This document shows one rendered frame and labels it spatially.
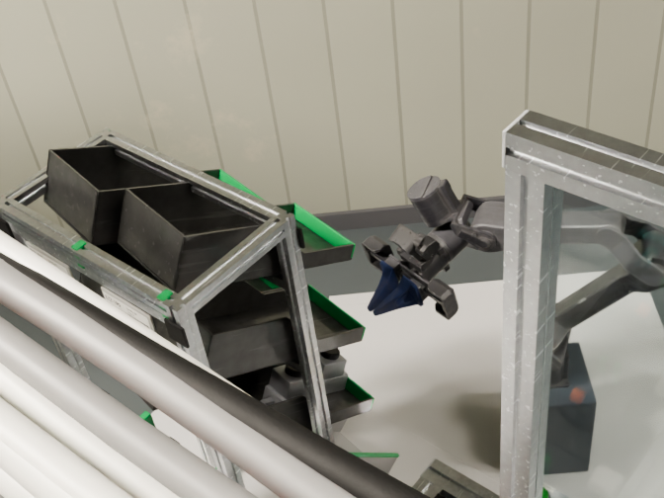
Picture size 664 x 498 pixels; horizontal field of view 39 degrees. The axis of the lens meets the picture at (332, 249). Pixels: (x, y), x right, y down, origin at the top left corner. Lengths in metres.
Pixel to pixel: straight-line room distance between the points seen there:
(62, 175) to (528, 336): 0.69
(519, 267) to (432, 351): 1.31
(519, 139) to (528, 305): 0.15
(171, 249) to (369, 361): 0.98
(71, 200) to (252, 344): 0.29
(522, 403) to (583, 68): 2.62
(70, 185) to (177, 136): 2.21
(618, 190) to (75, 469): 0.45
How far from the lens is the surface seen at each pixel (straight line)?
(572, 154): 0.61
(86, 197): 1.18
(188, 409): 0.24
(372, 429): 1.88
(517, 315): 0.74
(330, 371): 1.46
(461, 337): 2.03
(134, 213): 1.14
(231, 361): 1.21
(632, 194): 0.61
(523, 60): 3.30
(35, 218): 1.21
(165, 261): 1.09
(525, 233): 0.68
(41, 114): 3.46
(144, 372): 0.25
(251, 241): 1.08
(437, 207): 1.47
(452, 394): 1.93
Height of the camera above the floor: 2.35
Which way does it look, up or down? 41 degrees down
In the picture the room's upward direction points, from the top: 8 degrees counter-clockwise
